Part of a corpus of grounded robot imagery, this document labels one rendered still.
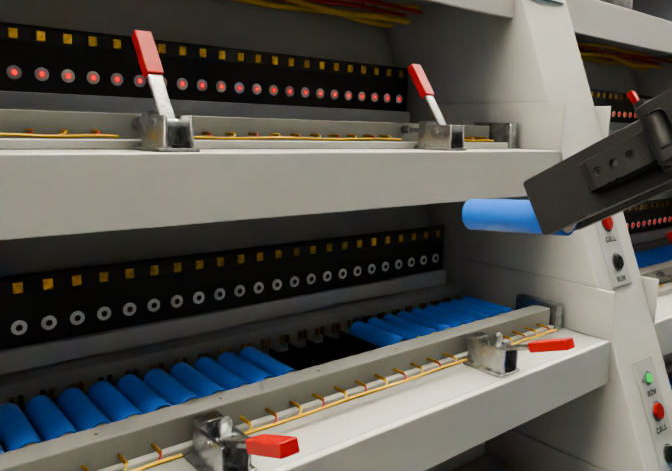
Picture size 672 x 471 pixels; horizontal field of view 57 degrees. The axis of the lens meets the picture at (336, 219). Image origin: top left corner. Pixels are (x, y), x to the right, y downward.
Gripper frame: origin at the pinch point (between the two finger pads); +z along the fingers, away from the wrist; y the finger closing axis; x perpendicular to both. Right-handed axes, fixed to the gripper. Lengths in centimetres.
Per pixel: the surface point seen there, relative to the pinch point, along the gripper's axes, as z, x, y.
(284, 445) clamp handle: 14.8, 7.6, 12.5
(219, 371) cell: 30.0, 1.8, 7.6
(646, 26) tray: 16, -30, -61
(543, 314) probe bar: 25.0, 4.5, -26.7
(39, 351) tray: 35.6, -3.2, 18.5
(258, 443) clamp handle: 16.8, 7.2, 12.8
